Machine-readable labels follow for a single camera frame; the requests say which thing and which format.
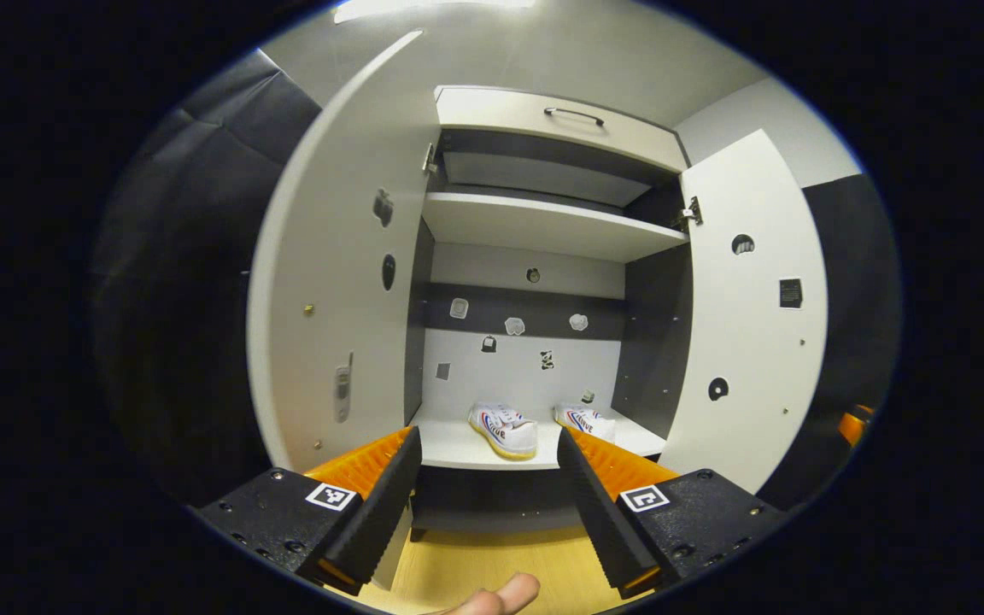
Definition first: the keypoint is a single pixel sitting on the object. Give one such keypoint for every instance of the white striped shoe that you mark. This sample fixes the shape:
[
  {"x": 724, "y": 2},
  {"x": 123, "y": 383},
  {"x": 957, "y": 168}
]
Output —
[
  {"x": 509, "y": 431},
  {"x": 586, "y": 421}
]

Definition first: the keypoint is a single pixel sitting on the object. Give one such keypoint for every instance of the white cabinet drawer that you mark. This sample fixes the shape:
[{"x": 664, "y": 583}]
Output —
[{"x": 492, "y": 115}]

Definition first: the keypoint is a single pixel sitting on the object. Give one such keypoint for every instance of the black backdrop cloth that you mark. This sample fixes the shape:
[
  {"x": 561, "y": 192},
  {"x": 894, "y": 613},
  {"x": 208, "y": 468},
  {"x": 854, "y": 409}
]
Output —
[{"x": 184, "y": 256}]

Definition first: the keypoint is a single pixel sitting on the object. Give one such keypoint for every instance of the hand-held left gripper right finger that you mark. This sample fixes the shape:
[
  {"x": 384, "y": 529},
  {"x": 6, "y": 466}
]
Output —
[{"x": 594, "y": 504}]

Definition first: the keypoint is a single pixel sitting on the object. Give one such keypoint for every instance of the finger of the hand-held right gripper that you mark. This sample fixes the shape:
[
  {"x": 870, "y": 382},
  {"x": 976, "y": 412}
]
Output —
[{"x": 852, "y": 425}]

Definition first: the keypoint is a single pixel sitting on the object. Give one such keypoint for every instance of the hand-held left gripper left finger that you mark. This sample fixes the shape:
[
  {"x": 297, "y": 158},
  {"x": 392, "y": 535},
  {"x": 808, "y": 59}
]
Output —
[{"x": 389, "y": 504}]

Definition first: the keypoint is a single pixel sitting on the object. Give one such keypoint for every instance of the white cabinet door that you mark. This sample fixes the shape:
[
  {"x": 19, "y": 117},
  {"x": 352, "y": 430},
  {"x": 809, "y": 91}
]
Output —
[
  {"x": 338, "y": 256},
  {"x": 757, "y": 342}
]

